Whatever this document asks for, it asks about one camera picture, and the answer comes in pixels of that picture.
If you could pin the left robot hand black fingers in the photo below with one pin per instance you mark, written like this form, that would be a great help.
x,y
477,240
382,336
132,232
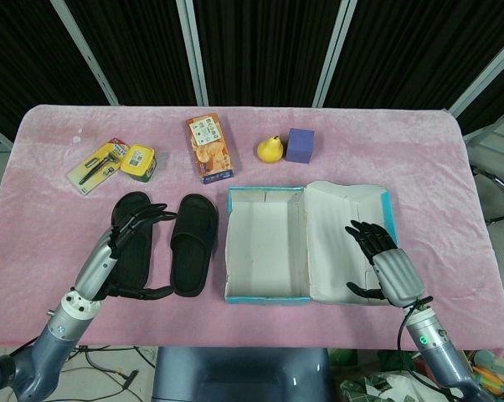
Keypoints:
x,y
97,264

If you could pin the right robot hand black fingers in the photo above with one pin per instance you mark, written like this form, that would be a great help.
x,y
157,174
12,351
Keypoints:
x,y
396,272

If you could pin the black foam slipper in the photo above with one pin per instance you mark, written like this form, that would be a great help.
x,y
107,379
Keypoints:
x,y
193,251
135,259

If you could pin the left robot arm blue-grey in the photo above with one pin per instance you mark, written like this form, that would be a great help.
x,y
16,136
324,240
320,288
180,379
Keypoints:
x,y
55,335

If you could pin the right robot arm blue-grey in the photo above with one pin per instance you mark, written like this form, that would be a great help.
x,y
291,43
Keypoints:
x,y
440,356

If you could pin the teal cardboard shoe box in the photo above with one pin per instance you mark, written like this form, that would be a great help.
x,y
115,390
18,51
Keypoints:
x,y
264,234

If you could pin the orange snack box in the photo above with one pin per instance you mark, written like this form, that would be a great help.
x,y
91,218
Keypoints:
x,y
210,155

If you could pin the pink plush table cloth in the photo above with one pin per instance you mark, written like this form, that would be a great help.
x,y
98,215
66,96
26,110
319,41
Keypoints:
x,y
319,326

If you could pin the yellow razor blister pack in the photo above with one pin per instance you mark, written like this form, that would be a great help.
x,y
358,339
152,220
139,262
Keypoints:
x,y
94,165

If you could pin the yellow-lidded green container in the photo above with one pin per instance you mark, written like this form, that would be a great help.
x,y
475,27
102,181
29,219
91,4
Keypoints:
x,y
138,161

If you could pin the purple foam cube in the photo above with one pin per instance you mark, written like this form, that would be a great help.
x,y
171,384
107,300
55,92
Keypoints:
x,y
300,146

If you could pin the yellow pear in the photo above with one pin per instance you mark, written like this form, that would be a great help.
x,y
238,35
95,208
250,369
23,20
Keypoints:
x,y
271,151

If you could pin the blue-grey robot torso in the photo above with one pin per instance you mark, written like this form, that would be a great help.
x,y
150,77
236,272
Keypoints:
x,y
235,377

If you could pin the black pleated partition panel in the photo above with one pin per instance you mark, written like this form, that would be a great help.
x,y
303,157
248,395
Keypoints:
x,y
139,46
268,46
22,54
423,46

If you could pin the grey partition frame post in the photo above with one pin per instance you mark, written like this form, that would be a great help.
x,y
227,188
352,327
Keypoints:
x,y
86,54
482,92
193,50
333,54

